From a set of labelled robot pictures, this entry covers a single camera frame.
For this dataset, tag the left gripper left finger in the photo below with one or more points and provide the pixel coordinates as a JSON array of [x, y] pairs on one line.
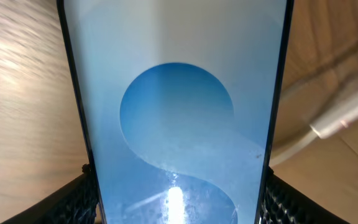
[[74, 203]]

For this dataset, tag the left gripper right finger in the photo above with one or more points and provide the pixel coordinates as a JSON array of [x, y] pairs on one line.
[[283, 204]]

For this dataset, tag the blue Samsung Galaxy smartphone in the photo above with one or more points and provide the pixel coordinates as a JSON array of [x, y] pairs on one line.
[[177, 101]]

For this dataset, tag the white power strip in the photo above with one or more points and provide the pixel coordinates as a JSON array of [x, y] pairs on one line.
[[336, 118]]

